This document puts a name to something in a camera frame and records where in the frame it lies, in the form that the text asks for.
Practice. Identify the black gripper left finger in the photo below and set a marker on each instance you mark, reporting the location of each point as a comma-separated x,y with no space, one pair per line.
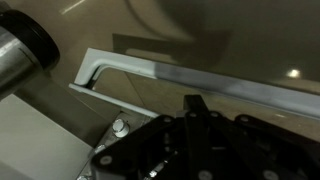
167,148

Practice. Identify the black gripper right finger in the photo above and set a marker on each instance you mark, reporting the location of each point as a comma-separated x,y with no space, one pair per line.
248,148

